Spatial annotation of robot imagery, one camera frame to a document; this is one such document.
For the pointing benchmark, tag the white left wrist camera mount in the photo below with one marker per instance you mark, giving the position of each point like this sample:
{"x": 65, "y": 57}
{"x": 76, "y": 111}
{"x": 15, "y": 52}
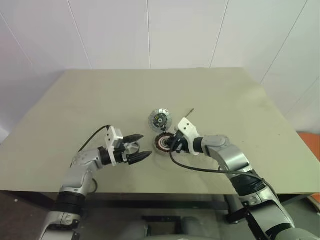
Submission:
{"x": 111, "y": 140}

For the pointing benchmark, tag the spoked copper wound rotor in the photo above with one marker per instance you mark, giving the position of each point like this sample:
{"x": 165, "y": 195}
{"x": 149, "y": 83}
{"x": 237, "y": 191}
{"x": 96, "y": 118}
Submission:
{"x": 158, "y": 143}

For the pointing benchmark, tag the orange and white object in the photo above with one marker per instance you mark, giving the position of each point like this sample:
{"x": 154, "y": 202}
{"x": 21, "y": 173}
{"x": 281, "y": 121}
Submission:
{"x": 314, "y": 200}

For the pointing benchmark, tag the black table frame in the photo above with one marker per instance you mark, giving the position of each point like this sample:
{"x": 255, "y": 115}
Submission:
{"x": 150, "y": 202}

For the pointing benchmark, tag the silver round motor lid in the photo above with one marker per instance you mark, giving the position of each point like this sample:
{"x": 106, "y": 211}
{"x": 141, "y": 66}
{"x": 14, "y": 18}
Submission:
{"x": 132, "y": 148}

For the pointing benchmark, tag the small dark metal rod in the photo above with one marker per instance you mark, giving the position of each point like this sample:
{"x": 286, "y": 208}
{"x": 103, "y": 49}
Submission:
{"x": 189, "y": 112}

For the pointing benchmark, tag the silver round motor housing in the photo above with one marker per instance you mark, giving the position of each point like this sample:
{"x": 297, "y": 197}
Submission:
{"x": 153, "y": 117}

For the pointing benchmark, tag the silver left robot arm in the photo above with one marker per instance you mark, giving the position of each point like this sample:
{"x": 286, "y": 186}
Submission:
{"x": 77, "y": 175}

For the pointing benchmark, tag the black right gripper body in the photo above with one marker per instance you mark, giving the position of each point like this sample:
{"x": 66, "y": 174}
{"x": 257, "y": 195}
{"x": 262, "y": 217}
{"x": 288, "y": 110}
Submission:
{"x": 180, "y": 143}

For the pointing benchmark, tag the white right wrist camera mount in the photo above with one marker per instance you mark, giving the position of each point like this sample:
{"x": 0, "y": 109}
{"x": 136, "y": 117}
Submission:
{"x": 187, "y": 126}

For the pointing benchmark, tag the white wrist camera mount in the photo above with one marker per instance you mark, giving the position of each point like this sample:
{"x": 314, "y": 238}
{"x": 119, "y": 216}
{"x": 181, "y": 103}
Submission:
{"x": 187, "y": 126}
{"x": 111, "y": 140}

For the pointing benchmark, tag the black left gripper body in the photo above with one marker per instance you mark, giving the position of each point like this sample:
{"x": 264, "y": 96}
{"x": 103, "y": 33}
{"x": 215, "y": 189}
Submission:
{"x": 123, "y": 156}

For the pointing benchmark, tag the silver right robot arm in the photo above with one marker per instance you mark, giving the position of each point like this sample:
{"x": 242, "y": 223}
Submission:
{"x": 232, "y": 157}

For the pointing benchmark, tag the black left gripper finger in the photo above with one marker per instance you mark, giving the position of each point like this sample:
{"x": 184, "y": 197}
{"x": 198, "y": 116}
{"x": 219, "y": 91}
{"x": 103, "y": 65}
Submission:
{"x": 133, "y": 138}
{"x": 140, "y": 157}

